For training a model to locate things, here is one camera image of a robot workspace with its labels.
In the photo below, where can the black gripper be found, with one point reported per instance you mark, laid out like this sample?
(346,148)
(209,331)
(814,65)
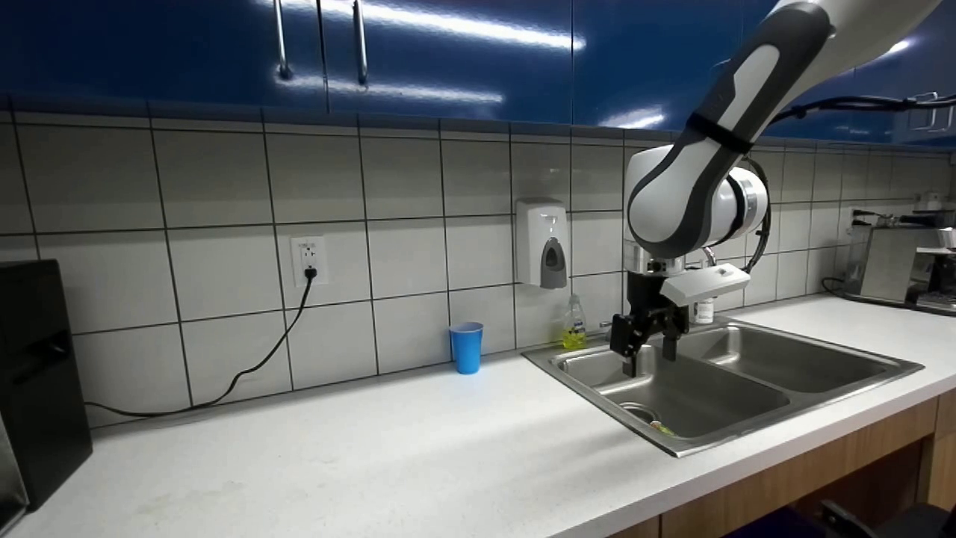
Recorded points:
(656,302)

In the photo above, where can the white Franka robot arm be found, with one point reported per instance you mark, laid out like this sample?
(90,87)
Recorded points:
(688,189)

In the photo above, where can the stainless steel double sink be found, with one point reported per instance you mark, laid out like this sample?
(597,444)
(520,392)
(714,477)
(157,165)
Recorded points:
(795,362)

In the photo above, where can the clear pump soap bottle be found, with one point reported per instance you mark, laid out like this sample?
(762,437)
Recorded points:
(706,311)

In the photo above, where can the yellow dish soap bottle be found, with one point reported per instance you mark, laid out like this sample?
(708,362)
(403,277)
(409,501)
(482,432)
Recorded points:
(570,332)

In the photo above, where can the blue plastic cup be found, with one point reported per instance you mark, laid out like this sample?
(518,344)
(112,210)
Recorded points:
(466,349)

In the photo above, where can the wooden base cabinet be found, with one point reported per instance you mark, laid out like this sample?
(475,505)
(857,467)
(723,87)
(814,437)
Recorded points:
(795,464)

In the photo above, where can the silver countertop appliance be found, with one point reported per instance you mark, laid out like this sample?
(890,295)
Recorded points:
(890,265)

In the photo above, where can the blue cabinet door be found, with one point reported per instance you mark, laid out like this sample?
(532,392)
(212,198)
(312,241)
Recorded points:
(448,71)
(875,75)
(151,50)
(638,50)

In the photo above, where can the black countertop machine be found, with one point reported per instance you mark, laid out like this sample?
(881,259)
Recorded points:
(945,280)

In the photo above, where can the black office chair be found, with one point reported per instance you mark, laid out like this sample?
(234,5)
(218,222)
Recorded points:
(898,523)

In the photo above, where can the black coffee maker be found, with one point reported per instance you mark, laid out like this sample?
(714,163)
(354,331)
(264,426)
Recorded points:
(39,389)

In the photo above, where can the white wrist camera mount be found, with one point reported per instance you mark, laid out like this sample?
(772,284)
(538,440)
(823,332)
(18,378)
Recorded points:
(706,284)

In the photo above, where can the white wall soap dispenser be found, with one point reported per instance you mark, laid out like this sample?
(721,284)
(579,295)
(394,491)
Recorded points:
(542,244)

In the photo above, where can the white wall outlet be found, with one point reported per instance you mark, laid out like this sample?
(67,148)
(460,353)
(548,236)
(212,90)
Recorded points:
(309,254)

